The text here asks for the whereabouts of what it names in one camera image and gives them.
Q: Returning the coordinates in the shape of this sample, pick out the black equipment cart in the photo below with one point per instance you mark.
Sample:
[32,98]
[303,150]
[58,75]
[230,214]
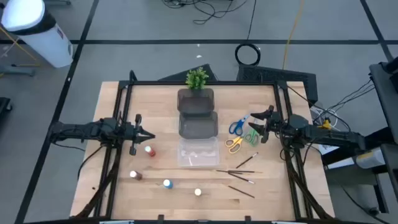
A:
[385,93]

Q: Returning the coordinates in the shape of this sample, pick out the white paper sign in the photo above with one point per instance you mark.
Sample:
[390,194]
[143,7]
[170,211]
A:
[328,150]

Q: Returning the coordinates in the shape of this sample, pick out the white trash can black rim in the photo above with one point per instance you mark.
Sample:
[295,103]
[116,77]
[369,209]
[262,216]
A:
[46,43]

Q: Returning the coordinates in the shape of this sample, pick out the black floor object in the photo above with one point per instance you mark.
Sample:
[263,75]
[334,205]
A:
[4,105]

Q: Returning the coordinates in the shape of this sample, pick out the brown paint bottle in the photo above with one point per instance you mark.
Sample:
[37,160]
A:
[136,175]

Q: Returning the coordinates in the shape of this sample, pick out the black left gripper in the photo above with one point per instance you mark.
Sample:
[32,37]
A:
[127,135]

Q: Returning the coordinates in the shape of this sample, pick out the black mesh panel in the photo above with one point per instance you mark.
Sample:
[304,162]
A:
[273,74]

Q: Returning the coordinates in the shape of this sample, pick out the blue paint bottle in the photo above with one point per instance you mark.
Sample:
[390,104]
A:
[168,183]

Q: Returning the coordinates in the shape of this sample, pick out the smoky dark plastic bin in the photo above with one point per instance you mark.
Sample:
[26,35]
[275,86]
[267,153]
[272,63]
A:
[198,127]
[196,102]

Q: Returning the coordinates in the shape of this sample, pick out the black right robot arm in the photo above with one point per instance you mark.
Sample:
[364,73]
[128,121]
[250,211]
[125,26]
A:
[326,133]

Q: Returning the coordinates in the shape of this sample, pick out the white cylinder yellow label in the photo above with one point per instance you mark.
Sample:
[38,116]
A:
[371,158]

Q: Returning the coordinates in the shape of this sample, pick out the grey stand base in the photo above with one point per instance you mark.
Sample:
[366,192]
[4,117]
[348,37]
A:
[18,71]

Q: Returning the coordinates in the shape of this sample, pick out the red-orange paint bottle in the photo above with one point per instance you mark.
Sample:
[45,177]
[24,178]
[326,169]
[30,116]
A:
[150,151]

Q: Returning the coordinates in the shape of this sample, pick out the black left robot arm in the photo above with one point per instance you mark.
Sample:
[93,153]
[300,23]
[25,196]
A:
[81,129]

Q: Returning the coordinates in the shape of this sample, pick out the black aluminium table frame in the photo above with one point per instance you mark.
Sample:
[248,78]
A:
[149,83]

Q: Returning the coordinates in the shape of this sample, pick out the black flat panel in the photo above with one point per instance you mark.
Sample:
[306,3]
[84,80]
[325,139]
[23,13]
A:
[177,76]

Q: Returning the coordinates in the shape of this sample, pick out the black floor plug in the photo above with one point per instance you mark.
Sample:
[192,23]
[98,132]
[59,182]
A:
[374,211]

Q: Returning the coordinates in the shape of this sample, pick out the clear plastic bin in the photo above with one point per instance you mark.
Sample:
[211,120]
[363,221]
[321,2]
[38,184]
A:
[199,152]

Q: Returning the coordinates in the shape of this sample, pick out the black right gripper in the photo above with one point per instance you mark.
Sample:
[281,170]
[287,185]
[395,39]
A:
[273,127]

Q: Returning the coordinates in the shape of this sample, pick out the yellow paint bottle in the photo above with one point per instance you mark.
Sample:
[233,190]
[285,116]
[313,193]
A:
[198,192]

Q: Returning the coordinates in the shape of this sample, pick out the white metal bracket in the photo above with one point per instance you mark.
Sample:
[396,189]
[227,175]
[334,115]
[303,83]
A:
[116,222]
[289,222]

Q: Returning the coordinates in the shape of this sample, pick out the yellow connector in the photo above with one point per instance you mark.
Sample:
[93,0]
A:
[326,125]

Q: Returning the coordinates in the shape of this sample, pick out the small green artificial plant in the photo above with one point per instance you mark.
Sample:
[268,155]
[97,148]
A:
[196,77]

